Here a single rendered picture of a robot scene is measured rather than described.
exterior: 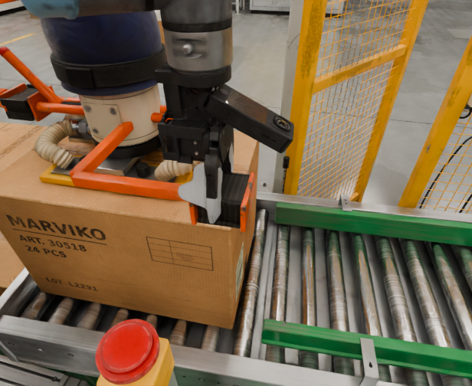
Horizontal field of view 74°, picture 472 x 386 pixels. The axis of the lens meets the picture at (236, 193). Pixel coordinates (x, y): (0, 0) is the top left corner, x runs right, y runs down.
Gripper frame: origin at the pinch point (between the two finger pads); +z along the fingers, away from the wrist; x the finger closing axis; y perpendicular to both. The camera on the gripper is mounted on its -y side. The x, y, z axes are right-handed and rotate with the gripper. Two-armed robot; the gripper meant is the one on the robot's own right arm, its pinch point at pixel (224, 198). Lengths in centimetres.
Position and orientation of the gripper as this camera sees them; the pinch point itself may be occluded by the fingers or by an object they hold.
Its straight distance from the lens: 49.2
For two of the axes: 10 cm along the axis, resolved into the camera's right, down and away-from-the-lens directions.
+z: 0.1, 7.7, 6.3
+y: -9.8, -1.2, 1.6
